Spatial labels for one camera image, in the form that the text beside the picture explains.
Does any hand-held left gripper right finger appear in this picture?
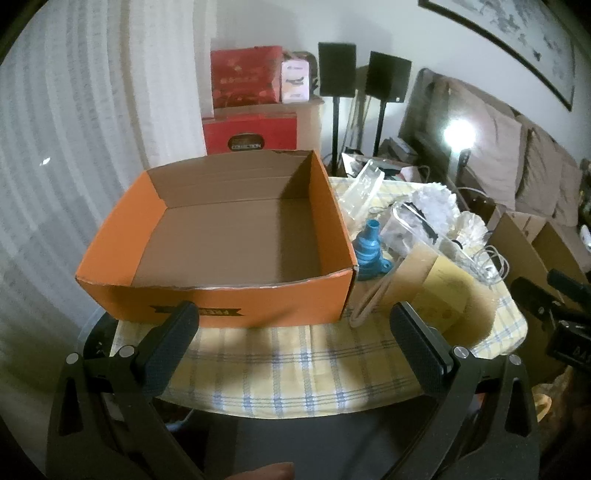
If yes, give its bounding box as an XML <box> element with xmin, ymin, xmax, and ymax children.
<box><xmin>389</xmin><ymin>301</ymin><xmax>541</xmax><ymax>480</ymax></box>

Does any clear plastic tray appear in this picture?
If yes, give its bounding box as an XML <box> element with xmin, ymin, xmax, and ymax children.
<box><xmin>339</xmin><ymin>161</ymin><xmax>386</xmax><ymax>227</ymax></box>

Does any clear plastic wrap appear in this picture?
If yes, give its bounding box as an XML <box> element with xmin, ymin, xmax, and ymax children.
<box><xmin>381</xmin><ymin>200</ymin><xmax>506</xmax><ymax>284</ymax></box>

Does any red box with oval label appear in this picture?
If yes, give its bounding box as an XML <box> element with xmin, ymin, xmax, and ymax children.
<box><xmin>203</xmin><ymin>112</ymin><xmax>298</xmax><ymax>156</ymax></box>

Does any white feather shuttlecock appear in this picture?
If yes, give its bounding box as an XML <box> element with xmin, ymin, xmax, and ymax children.
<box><xmin>456</xmin><ymin>211</ymin><xmax>491</xmax><ymax>248</ymax></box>

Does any brown paper envelope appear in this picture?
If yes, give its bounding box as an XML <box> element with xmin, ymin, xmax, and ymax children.
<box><xmin>385</xmin><ymin>242</ymin><xmax>502</xmax><ymax>349</ymax></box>

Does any large beige cushion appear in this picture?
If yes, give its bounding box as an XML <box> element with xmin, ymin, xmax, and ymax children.
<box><xmin>434</xmin><ymin>76</ymin><xmax>529</xmax><ymax>208</ymax></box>

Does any blue plastic fitting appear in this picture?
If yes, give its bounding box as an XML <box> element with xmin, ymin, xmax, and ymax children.
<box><xmin>353</xmin><ymin>219</ymin><xmax>393</xmax><ymax>281</ymax></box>

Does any thin white wire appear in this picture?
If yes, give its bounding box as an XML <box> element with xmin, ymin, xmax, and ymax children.
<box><xmin>471</xmin><ymin>244</ymin><xmax>514</xmax><ymax>283</ymax></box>

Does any pink tissue pack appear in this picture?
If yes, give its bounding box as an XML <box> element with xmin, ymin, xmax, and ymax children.
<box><xmin>281</xmin><ymin>59</ymin><xmax>311</xmax><ymax>104</ymax></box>

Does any yellow plastic bag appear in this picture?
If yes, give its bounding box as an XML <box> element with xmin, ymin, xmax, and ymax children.
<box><xmin>534</xmin><ymin>369</ymin><xmax>570</xmax><ymax>422</ymax></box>

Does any open brown cardboard box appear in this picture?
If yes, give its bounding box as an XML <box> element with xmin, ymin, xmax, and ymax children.
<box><xmin>487</xmin><ymin>210</ymin><xmax>591</xmax><ymax>384</ymax></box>

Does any framed wall painting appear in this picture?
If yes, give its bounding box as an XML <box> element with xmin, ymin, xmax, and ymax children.
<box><xmin>418</xmin><ymin>0</ymin><xmax>578</xmax><ymax>112</ymax></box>

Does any red patterned gift box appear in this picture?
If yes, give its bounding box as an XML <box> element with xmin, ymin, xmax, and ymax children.
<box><xmin>211</xmin><ymin>45</ymin><xmax>284</xmax><ymax>112</ymax></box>

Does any clear plastic bag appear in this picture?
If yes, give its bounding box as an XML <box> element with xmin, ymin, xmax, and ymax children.
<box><xmin>342</xmin><ymin>150</ymin><xmax>419</xmax><ymax>182</ymax></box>

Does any yellow checked tablecloth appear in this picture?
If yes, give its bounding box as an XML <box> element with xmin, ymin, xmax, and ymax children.
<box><xmin>111</xmin><ymin>178</ymin><xmax>529</xmax><ymax>418</ymax></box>

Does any black speaker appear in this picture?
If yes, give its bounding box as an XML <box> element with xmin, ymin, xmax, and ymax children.
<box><xmin>366</xmin><ymin>51</ymin><xmax>413</xmax><ymax>103</ymax></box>
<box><xmin>318</xmin><ymin>42</ymin><xmax>357</xmax><ymax>97</ymax></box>

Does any white fluffy duster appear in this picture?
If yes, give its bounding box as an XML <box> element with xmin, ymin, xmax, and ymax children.
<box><xmin>392</xmin><ymin>182</ymin><xmax>462</xmax><ymax>252</ymax></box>

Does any black speaker stand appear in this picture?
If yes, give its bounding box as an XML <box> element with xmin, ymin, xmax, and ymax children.
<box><xmin>329</xmin><ymin>96</ymin><xmax>345</xmax><ymax>175</ymax></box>
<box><xmin>372</xmin><ymin>102</ymin><xmax>389</xmax><ymax>158</ymax></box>

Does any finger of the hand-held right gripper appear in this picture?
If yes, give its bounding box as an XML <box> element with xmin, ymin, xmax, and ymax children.
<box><xmin>512</xmin><ymin>276</ymin><xmax>570</xmax><ymax>324</ymax></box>
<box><xmin>547</xmin><ymin>269</ymin><xmax>591</xmax><ymax>304</ymax></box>

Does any bright lamp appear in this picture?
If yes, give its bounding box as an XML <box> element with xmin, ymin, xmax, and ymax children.
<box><xmin>442</xmin><ymin>116</ymin><xmax>477</xmax><ymax>185</ymax></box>

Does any orange cardboard box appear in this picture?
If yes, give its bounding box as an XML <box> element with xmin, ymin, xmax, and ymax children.
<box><xmin>75</xmin><ymin>148</ymin><xmax>358</xmax><ymax>329</ymax></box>

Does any person's left hand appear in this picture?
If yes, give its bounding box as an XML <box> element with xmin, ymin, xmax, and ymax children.
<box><xmin>239</xmin><ymin>462</ymin><xmax>296</xmax><ymax>480</ymax></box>

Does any white curtain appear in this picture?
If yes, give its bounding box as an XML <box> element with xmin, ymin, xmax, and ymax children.
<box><xmin>0</xmin><ymin>0</ymin><xmax>208</xmax><ymax>324</ymax></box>

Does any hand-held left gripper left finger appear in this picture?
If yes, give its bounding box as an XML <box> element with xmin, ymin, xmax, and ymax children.
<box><xmin>46</xmin><ymin>301</ymin><xmax>206</xmax><ymax>480</ymax></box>

